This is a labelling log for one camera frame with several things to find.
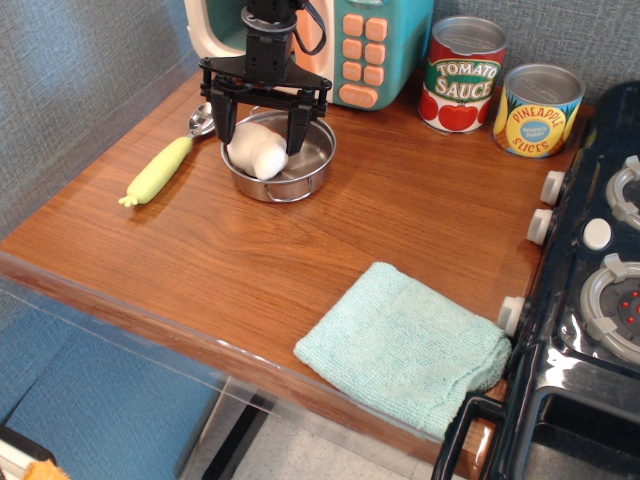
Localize black rimmed basket corner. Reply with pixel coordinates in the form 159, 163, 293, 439
1, 425, 69, 480

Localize light teal folded cloth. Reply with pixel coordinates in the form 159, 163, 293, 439
294, 262, 511, 440

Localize small steel pot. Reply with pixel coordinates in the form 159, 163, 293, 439
221, 109, 336, 203

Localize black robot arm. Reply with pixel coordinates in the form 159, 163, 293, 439
200, 1, 332, 155

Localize spoon with green handle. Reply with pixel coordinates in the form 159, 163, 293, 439
118, 102, 215, 208

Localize pineapple slices can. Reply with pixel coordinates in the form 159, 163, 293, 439
493, 63, 585, 159

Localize grey stove knob lower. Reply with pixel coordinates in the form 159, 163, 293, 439
497, 296, 525, 337

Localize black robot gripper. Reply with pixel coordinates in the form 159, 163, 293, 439
200, 4, 332, 155

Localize black toy stove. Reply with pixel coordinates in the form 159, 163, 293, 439
433, 81, 639, 479

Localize toy microwave teal and cream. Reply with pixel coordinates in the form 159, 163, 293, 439
184, 0, 434, 111

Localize grey stove knob middle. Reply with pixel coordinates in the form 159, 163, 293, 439
527, 209, 553, 246

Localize white plush mushroom toy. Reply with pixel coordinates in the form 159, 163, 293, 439
227, 122, 289, 180

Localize grey stove knob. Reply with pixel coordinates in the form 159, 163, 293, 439
540, 170, 565, 206
497, 296, 525, 337
527, 209, 553, 246

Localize grey stove knob upper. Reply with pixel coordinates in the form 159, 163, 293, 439
540, 170, 565, 206

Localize tomato sauce can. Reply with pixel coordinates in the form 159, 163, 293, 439
419, 15, 508, 133

